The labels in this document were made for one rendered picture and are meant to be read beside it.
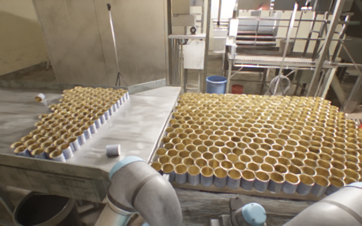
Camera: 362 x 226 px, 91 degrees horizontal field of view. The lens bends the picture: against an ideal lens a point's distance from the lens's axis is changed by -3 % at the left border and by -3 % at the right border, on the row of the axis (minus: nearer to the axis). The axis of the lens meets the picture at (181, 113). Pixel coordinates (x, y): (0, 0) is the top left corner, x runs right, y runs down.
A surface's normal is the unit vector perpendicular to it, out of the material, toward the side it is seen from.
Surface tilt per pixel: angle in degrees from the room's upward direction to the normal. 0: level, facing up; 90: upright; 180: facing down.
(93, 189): 90
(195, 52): 90
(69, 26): 90
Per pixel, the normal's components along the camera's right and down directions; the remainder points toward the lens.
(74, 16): -0.15, 0.47
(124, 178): -0.45, -0.44
